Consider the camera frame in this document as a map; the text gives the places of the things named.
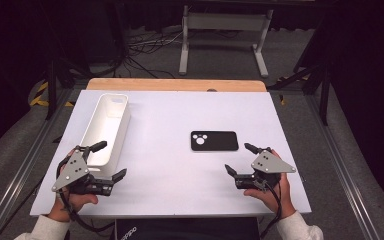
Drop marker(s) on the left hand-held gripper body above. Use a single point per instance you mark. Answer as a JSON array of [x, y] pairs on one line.
[[71, 171]]

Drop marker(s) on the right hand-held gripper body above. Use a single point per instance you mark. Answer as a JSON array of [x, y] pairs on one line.
[[270, 164]]

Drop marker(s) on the white plastic storage bin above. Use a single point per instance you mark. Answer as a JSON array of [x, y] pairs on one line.
[[105, 130]]

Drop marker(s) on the black phone case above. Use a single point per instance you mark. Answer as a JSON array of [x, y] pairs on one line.
[[215, 141]]

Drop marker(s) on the person's left hand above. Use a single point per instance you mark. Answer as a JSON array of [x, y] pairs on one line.
[[80, 201]]

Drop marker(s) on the person's right hand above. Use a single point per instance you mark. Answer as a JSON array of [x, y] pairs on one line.
[[273, 200]]

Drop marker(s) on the black metal stand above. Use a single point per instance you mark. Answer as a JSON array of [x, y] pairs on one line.
[[325, 96], [51, 90]]

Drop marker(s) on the person's dark clothing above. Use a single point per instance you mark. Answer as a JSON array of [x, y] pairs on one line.
[[186, 229]]

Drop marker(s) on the yellow black floor tape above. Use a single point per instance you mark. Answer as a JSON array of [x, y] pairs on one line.
[[41, 95]]

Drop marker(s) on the wooden table board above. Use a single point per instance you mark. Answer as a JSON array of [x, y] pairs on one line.
[[173, 84]]

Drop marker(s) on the aluminium floor rail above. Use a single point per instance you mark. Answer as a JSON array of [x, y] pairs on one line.
[[343, 166], [16, 173]]

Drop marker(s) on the white metal stand frame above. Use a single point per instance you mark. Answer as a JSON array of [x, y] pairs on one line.
[[226, 21]]

